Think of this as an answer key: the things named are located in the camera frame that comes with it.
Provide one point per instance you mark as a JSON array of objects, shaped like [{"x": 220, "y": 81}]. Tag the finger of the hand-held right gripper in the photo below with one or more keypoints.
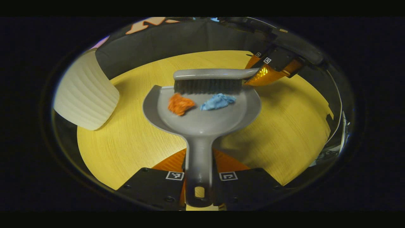
[
  {"x": 278, "y": 61},
  {"x": 253, "y": 60}
]

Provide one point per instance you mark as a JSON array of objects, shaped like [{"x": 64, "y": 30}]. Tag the small grey broom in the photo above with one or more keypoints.
[{"x": 205, "y": 74}]

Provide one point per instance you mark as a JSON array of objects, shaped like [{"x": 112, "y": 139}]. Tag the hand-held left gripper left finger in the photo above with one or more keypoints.
[{"x": 152, "y": 186}]

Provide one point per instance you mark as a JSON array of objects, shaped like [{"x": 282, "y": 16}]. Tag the orange paper scrap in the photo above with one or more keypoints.
[{"x": 179, "y": 104}]

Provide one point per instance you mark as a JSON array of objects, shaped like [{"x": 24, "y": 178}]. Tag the blue paper scrap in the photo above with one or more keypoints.
[{"x": 218, "y": 102}]

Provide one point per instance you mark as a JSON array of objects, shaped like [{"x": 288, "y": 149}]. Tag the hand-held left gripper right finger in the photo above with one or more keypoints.
[{"x": 246, "y": 188}]

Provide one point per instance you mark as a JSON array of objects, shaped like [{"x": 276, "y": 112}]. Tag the grey plastic dustpan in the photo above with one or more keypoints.
[{"x": 202, "y": 123}]

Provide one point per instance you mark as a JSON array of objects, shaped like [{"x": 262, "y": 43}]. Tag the white ribbed garbage bin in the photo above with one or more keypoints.
[{"x": 85, "y": 95}]

